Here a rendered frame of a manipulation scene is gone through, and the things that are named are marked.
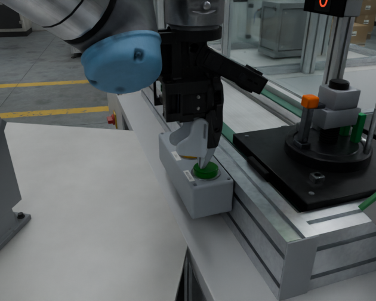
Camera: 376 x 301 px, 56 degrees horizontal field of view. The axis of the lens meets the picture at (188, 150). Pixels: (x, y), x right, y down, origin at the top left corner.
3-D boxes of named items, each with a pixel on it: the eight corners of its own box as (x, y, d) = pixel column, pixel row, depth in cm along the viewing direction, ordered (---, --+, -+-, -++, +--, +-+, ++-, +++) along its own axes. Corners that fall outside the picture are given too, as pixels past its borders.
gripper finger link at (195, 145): (173, 172, 55) (171, 116, 51) (208, 166, 57) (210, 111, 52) (178, 182, 52) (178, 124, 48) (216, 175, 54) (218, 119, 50)
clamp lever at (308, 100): (300, 143, 57) (309, 98, 54) (293, 138, 59) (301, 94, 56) (319, 141, 58) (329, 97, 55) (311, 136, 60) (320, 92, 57)
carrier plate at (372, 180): (305, 216, 49) (307, 203, 48) (231, 143, 69) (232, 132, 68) (437, 186, 55) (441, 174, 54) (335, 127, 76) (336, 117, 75)
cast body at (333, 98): (323, 130, 56) (332, 86, 53) (307, 120, 60) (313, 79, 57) (366, 123, 58) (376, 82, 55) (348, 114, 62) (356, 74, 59)
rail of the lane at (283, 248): (278, 301, 47) (289, 237, 42) (141, 95, 122) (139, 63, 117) (313, 291, 49) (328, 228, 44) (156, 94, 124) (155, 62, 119)
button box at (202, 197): (191, 220, 56) (192, 187, 53) (159, 159, 74) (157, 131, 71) (232, 211, 58) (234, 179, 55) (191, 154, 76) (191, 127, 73)
